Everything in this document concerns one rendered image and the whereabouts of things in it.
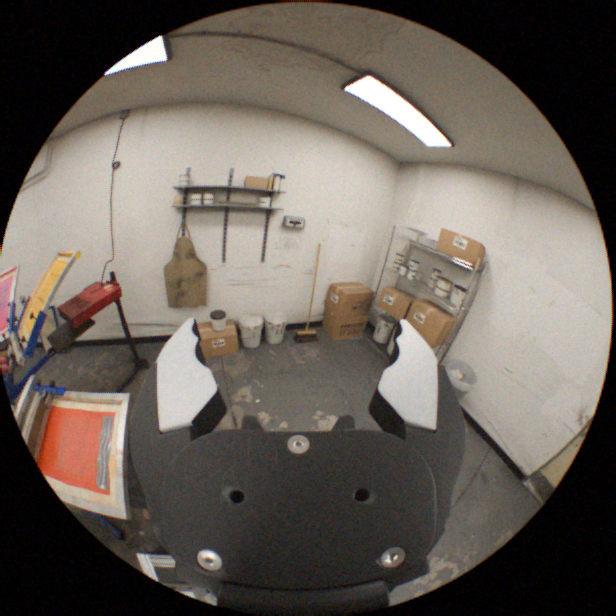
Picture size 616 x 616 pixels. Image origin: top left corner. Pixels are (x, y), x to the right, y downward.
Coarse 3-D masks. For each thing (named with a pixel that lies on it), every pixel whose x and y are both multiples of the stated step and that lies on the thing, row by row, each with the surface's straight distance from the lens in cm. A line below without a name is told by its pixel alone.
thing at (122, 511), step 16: (80, 400) 128; (96, 400) 119; (112, 400) 112; (128, 400) 106; (128, 416) 104; (64, 496) 111; (128, 496) 93; (96, 512) 101; (112, 512) 93; (128, 512) 91
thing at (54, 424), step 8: (56, 408) 140; (64, 408) 135; (48, 416) 142; (56, 416) 137; (64, 416) 132; (72, 416) 127; (80, 416) 123; (88, 416) 119; (96, 416) 116; (48, 424) 139; (56, 424) 134; (48, 432) 136; (56, 432) 131; (112, 432) 106; (56, 440) 129; (96, 448) 108
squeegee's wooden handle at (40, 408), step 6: (42, 402) 138; (36, 408) 135; (42, 408) 138; (36, 414) 134; (42, 414) 137; (30, 420) 134; (36, 420) 134; (42, 420) 137; (30, 426) 132; (36, 426) 134; (30, 432) 131; (36, 432) 134; (30, 438) 131; (36, 438) 134; (30, 444) 131; (36, 444) 134; (30, 450) 131
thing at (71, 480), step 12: (48, 444) 133; (48, 456) 130; (96, 456) 106; (48, 468) 128; (96, 468) 105; (60, 480) 120; (72, 480) 113; (84, 480) 108; (96, 492) 103; (108, 492) 99
